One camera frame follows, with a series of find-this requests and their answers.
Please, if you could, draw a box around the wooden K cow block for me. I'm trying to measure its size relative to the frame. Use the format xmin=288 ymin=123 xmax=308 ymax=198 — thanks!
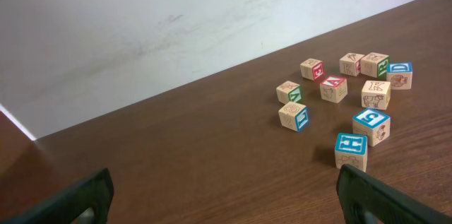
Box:
xmin=361 ymin=81 xmax=391 ymax=110

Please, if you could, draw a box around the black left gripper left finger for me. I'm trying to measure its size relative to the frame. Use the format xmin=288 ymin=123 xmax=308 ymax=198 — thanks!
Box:
xmin=2 ymin=168 xmax=114 ymax=224

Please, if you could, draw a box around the wooden K red block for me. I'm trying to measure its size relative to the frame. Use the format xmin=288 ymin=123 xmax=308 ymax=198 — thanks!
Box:
xmin=339 ymin=53 xmax=364 ymax=76

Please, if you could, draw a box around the green V wooden block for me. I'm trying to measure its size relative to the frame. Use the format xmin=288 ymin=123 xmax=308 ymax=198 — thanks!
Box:
xmin=276 ymin=81 xmax=302 ymax=104

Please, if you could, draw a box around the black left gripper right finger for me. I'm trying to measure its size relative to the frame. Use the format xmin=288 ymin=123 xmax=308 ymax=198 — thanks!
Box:
xmin=336 ymin=164 xmax=451 ymax=224

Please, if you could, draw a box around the green B wooden block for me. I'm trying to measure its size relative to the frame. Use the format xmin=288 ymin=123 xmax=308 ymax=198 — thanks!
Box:
xmin=360 ymin=52 xmax=390 ymax=78

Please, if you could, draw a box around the blue D wooden block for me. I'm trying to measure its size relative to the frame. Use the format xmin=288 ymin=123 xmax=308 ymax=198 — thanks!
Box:
xmin=386 ymin=62 xmax=413 ymax=90

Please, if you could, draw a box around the blue H wooden block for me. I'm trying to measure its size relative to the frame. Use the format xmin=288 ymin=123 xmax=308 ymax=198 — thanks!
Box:
xmin=335 ymin=133 xmax=368 ymax=172

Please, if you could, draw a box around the red A wooden block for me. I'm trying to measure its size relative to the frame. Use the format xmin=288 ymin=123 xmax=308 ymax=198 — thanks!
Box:
xmin=319 ymin=76 xmax=348 ymax=103

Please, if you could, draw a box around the blue I wooden block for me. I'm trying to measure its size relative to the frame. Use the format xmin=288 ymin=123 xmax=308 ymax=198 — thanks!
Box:
xmin=278 ymin=102 xmax=309 ymax=131

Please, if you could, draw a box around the blue 5 wooden block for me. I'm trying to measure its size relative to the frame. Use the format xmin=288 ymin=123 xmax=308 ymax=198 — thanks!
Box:
xmin=352 ymin=108 xmax=391 ymax=146

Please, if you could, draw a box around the red E wooden block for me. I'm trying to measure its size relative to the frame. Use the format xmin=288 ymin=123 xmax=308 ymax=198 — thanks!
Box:
xmin=300 ymin=59 xmax=324 ymax=81

